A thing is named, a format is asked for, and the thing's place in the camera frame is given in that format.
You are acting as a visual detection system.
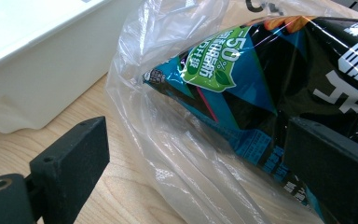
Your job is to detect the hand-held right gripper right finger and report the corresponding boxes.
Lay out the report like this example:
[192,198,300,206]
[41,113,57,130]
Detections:
[282,117,358,224]

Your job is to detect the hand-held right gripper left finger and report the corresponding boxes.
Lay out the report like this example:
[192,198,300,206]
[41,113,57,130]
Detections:
[28,116,111,224]

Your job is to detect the black and blue snack bag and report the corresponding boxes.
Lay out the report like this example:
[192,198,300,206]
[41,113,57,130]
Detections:
[143,15,358,224]

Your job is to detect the clear plastic bag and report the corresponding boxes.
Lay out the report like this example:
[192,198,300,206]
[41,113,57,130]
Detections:
[104,0,358,224]

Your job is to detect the white plastic box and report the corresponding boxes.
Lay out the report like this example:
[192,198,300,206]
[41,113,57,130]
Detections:
[0,0,144,134]

